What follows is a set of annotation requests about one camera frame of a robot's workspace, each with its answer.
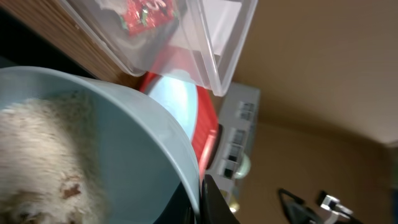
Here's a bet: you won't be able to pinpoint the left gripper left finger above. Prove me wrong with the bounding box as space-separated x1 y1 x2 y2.
154 183 195 224

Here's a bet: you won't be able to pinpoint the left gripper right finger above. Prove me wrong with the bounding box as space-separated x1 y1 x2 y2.
201 174 239 224

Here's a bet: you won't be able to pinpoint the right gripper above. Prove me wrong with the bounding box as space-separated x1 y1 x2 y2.
278 188 323 224

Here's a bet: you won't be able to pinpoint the light blue bowl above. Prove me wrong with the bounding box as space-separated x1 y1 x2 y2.
1 67 200 223

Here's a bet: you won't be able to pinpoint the mint green bowl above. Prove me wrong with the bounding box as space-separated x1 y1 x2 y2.
233 152 251 179

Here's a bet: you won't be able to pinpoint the food scraps with rice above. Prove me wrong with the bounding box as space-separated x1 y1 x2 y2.
1 91 109 224

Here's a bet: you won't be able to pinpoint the red snack wrapper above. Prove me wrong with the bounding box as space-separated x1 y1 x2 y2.
120 0 178 36

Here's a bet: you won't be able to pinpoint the white tissue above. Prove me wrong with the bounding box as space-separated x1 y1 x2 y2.
95 0 128 15

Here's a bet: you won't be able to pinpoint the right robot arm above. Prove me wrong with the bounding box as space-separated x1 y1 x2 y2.
277 188 363 224

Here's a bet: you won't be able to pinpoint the grey dishwasher rack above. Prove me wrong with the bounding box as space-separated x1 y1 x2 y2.
205 83 261 204

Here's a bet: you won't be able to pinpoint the red serving tray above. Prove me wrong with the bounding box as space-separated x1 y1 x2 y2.
139 46 223 181

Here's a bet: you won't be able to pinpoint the light blue plate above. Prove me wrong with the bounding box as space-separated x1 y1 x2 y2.
140 73 198 141

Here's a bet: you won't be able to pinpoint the clear plastic bin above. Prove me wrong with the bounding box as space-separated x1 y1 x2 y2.
60 0 257 96

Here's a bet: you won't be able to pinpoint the black plastic tray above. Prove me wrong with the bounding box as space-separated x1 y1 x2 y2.
1 9 92 78

